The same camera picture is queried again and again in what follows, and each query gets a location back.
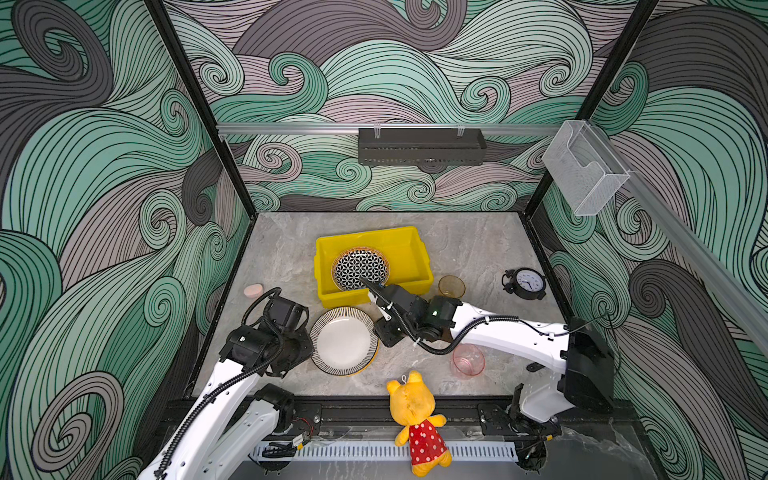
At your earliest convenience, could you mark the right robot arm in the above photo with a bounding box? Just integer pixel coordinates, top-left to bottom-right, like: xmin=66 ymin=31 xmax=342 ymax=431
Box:
xmin=360 ymin=277 xmax=615 ymax=423

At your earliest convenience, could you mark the black alarm clock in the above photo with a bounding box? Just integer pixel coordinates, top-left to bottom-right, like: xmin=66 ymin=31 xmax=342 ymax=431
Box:
xmin=501 ymin=268 xmax=547 ymax=300

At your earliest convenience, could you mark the pink plastic cup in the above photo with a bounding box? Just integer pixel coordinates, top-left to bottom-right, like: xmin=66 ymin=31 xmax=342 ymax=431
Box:
xmin=451 ymin=344 xmax=486 ymax=379

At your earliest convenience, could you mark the yellow plastic bin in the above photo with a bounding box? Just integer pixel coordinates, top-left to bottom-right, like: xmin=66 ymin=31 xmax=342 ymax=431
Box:
xmin=314 ymin=226 xmax=434 ymax=309

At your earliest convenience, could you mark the amber plastic cup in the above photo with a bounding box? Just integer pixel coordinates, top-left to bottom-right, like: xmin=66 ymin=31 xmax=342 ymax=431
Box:
xmin=438 ymin=275 xmax=466 ymax=299

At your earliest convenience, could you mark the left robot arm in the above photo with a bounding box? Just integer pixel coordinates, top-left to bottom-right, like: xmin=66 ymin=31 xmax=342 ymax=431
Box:
xmin=139 ymin=287 xmax=313 ymax=479

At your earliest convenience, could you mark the yellow plush bear red dress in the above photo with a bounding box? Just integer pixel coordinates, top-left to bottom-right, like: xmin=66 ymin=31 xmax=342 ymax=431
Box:
xmin=387 ymin=371 xmax=453 ymax=477

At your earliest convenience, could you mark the geometric patterned plate orange rim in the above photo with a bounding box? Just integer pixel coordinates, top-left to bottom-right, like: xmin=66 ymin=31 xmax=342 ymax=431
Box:
xmin=331 ymin=247 xmax=390 ymax=291

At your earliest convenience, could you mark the white plate black striped rim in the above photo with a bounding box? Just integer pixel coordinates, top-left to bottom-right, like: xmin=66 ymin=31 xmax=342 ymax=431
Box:
xmin=310 ymin=307 xmax=380 ymax=377

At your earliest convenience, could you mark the pink soap bar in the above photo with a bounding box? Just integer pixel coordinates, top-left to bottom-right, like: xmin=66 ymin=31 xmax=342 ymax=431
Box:
xmin=243 ymin=284 xmax=264 ymax=299

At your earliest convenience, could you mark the white slotted cable duct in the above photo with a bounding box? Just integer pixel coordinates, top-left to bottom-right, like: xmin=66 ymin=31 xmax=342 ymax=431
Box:
xmin=274 ymin=441 xmax=518 ymax=463

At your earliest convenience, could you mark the clear acrylic wall holder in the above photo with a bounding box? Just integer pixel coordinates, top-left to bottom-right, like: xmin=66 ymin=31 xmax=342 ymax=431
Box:
xmin=543 ymin=120 xmax=630 ymax=217

